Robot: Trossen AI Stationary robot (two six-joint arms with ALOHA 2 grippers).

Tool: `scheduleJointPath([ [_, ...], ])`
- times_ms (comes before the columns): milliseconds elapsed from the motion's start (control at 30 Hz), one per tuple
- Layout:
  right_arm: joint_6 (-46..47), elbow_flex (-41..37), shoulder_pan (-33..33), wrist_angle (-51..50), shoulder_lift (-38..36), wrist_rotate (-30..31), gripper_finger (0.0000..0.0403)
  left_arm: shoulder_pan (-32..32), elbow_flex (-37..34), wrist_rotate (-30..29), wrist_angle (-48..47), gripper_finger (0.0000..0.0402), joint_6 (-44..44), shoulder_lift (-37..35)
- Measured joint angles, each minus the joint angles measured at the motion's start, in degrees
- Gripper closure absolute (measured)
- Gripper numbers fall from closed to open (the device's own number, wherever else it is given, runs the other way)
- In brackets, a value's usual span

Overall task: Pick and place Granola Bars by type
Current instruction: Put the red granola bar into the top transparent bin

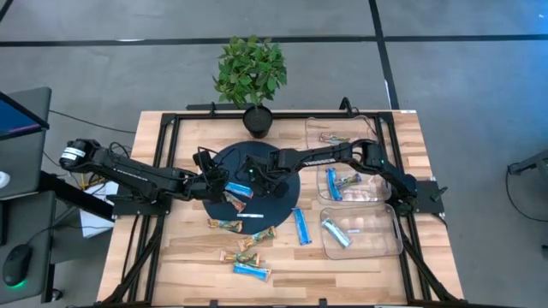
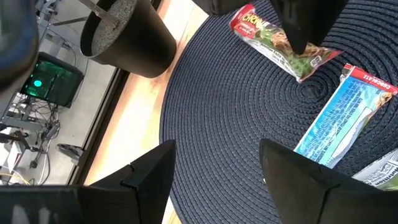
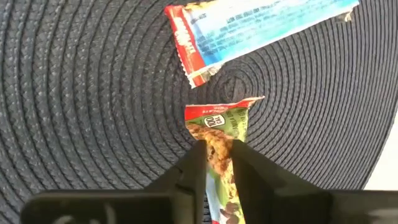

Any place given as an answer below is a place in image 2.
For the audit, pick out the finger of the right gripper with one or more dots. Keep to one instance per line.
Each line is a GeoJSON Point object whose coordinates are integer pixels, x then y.
{"type": "Point", "coordinates": [217, 6]}
{"type": "Point", "coordinates": [304, 21]}

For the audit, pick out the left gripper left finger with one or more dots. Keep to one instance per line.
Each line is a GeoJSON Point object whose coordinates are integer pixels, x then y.
{"type": "Point", "coordinates": [140, 193]}

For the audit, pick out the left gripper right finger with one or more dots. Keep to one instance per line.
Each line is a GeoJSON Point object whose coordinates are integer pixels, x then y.
{"type": "Point", "coordinates": [304, 196]}

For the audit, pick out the red green Chewy bar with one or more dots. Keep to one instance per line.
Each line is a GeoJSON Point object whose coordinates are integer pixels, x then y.
{"type": "Point", "coordinates": [264, 37]}

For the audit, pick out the brown green granola bar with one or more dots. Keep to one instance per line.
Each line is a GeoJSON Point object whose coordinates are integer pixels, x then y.
{"type": "Point", "coordinates": [382, 174]}

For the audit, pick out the blue bar red end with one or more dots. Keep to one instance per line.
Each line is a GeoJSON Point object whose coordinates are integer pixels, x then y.
{"type": "Point", "coordinates": [342, 118]}

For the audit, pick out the green plant in black pot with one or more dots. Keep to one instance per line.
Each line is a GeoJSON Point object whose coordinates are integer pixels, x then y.
{"type": "Point", "coordinates": [146, 40]}

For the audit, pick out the round dark woven placemat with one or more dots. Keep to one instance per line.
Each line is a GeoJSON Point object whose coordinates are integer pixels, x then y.
{"type": "Point", "coordinates": [224, 109]}

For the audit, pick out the black computer green light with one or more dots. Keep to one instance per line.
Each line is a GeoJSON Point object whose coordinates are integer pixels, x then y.
{"type": "Point", "coordinates": [49, 81]}

